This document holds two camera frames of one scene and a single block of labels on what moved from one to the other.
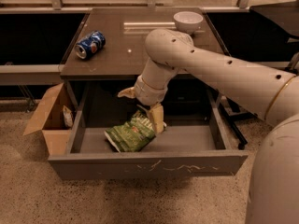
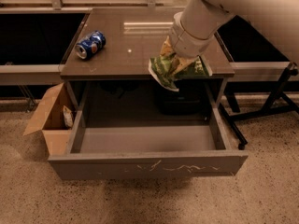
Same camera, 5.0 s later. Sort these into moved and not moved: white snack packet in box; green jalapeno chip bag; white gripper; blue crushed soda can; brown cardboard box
Moved: white gripper; green jalapeno chip bag
Not moved: white snack packet in box; brown cardboard box; blue crushed soda can
